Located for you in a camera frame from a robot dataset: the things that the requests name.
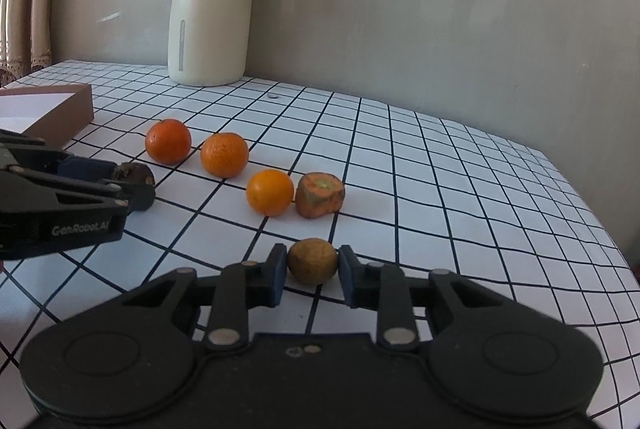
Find large rough orange tangerine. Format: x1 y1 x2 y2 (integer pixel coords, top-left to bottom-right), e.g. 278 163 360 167
200 132 248 178

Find checkered white tablecloth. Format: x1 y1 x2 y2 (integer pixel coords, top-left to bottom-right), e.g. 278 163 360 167
1 60 639 428

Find dark brown small fruit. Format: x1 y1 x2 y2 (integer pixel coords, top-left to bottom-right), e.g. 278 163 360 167
111 162 155 186

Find cream thermos jug grey lid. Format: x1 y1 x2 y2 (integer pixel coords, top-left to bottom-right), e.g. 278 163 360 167
167 0 278 88

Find smooth small orange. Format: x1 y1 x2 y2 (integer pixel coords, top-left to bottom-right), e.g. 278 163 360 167
245 169 294 218

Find orange carrot chunk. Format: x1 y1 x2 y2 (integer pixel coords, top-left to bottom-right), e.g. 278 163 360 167
295 172 346 219

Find small brown-green round fruit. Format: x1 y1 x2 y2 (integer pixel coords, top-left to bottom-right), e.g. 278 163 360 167
288 238 338 286

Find brown cardboard tray white inside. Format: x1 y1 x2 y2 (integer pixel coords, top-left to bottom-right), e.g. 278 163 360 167
0 84 94 147

